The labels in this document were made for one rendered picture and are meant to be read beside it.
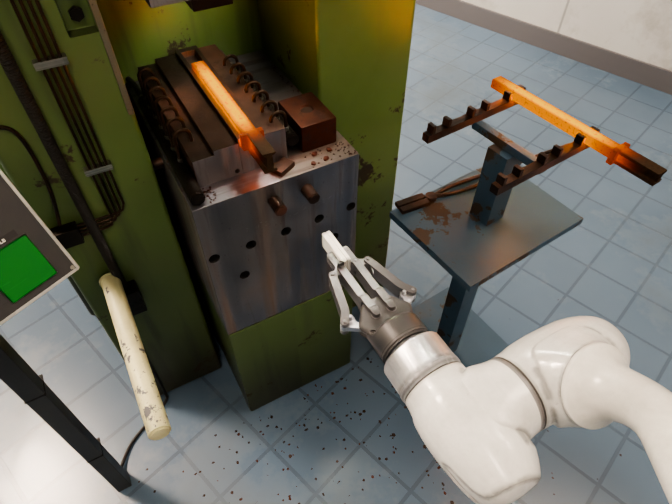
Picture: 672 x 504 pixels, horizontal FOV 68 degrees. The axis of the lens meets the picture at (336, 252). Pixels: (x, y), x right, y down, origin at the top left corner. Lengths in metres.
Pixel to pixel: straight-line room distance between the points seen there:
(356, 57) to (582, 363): 0.87
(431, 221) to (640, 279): 1.25
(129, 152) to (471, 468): 0.89
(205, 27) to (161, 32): 0.11
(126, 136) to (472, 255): 0.82
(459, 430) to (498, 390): 0.07
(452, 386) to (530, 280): 1.58
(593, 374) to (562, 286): 1.58
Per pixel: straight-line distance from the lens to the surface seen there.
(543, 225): 1.38
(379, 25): 1.26
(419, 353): 0.65
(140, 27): 1.42
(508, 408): 0.63
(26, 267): 0.89
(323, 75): 1.23
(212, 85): 1.20
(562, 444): 1.85
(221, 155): 1.04
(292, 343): 1.52
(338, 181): 1.13
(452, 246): 1.26
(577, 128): 1.24
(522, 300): 2.10
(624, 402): 0.62
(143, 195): 1.22
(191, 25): 1.45
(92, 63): 1.05
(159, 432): 1.09
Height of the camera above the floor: 1.59
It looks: 48 degrees down
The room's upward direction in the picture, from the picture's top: straight up
